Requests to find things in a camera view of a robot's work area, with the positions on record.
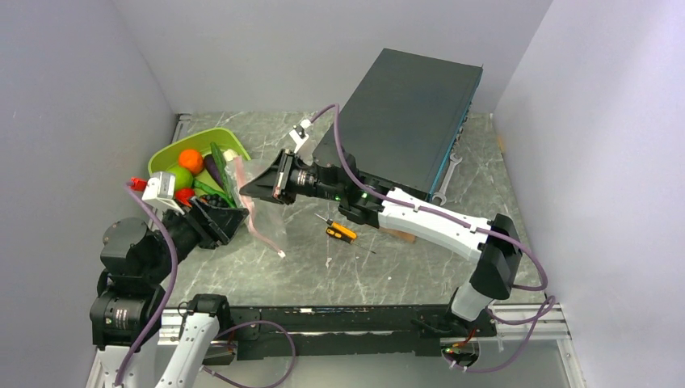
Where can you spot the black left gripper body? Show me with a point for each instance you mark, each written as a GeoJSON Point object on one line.
{"type": "Point", "coordinates": [200, 231]}

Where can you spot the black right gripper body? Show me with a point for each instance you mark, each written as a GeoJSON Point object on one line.
{"type": "Point", "coordinates": [303, 181]}

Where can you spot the clear pink zip top bag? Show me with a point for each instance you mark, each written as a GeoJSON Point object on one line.
{"type": "Point", "coordinates": [265, 221]}

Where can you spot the purple toy eggplant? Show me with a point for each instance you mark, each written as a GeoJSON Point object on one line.
{"type": "Point", "coordinates": [213, 169]}

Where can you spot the green toy cucumber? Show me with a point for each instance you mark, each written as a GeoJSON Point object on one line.
{"type": "Point", "coordinates": [220, 162]}

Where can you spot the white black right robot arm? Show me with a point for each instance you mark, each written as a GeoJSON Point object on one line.
{"type": "Point", "coordinates": [493, 245]}

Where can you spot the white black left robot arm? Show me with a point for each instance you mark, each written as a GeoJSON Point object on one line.
{"type": "Point", "coordinates": [140, 269]}

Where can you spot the black toy grapes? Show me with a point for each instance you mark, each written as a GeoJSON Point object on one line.
{"type": "Point", "coordinates": [215, 201]}

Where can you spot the red toy pepper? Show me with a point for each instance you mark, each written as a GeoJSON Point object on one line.
{"type": "Point", "coordinates": [184, 195]}

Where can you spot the green toy apple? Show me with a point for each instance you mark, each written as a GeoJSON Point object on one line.
{"type": "Point", "coordinates": [183, 178]}

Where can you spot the white green toy bok choy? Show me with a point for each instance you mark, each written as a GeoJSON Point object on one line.
{"type": "Point", "coordinates": [230, 156]}

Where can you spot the orange black screwdriver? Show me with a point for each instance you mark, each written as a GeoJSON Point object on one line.
{"type": "Point", "coordinates": [341, 233]}

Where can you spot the orange toy fruit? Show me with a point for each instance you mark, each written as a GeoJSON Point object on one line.
{"type": "Point", "coordinates": [192, 160]}

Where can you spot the lime green plastic basket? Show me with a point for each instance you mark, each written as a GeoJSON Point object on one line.
{"type": "Point", "coordinates": [168, 156]}

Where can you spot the brown wooden board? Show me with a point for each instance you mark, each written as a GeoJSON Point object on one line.
{"type": "Point", "coordinates": [407, 237]}

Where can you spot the dark rack server box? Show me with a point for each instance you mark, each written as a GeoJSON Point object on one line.
{"type": "Point", "coordinates": [402, 119]}

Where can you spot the silver open end wrench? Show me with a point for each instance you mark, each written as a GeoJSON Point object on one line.
{"type": "Point", "coordinates": [439, 197]}

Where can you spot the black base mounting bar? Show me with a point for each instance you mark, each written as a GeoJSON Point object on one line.
{"type": "Point", "coordinates": [259, 332]}

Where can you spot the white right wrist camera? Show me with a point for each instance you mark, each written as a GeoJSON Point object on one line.
{"type": "Point", "coordinates": [304, 146]}

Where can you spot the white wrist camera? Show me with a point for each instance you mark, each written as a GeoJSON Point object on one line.
{"type": "Point", "coordinates": [159, 191]}
{"type": "Point", "coordinates": [304, 146]}

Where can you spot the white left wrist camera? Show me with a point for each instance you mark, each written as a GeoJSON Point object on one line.
{"type": "Point", "coordinates": [159, 191]}

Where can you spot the aluminium frame rail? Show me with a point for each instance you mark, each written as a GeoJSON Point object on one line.
{"type": "Point", "coordinates": [517, 326]}

